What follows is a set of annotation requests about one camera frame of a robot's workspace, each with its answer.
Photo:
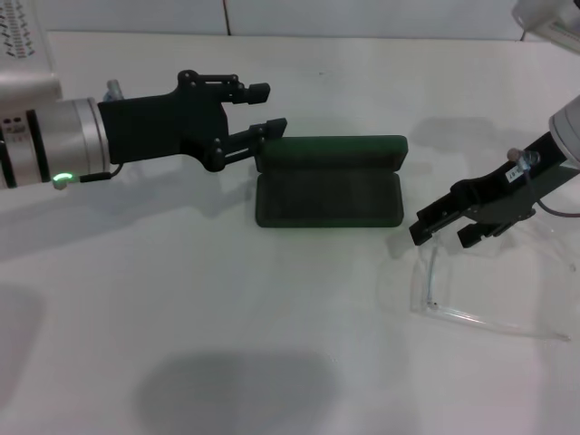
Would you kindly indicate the clear frame glasses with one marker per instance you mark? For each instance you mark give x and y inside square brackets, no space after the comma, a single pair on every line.
[476,318]

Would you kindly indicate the translucent left gripper connector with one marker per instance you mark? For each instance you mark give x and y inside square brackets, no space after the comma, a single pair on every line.
[113,88]

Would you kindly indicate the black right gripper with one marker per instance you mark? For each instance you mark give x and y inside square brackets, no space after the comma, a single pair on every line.
[498,199]

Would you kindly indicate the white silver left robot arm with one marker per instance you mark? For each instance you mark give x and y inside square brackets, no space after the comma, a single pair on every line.
[68,136]

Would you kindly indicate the green glasses case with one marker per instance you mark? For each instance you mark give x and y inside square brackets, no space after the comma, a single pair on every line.
[326,204]

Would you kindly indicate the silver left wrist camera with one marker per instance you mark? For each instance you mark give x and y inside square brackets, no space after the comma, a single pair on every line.
[22,59]

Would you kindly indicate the translucent gripper connector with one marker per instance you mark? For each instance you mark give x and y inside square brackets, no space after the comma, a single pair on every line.
[528,158]
[113,88]

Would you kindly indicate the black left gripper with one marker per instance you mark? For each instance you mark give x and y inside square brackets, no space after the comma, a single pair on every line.
[158,127]

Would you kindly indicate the translucent right gripper connector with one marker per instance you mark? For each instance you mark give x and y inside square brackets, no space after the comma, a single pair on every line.
[528,158]

